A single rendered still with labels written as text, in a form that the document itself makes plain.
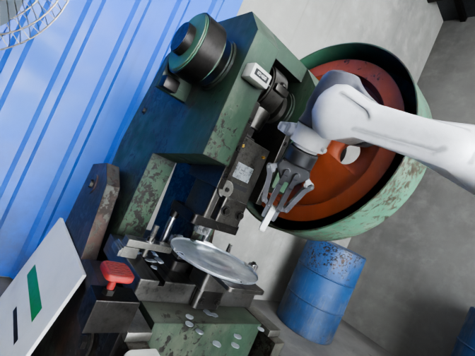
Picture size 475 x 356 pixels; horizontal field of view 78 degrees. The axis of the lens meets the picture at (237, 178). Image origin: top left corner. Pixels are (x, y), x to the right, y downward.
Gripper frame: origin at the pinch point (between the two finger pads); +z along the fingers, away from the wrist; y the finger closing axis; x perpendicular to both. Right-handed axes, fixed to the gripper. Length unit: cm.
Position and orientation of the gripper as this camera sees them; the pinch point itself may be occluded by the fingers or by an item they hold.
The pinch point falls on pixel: (267, 217)
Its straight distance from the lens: 76.8
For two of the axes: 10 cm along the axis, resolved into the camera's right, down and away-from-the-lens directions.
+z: -4.0, 8.5, 3.4
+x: 1.9, -2.9, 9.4
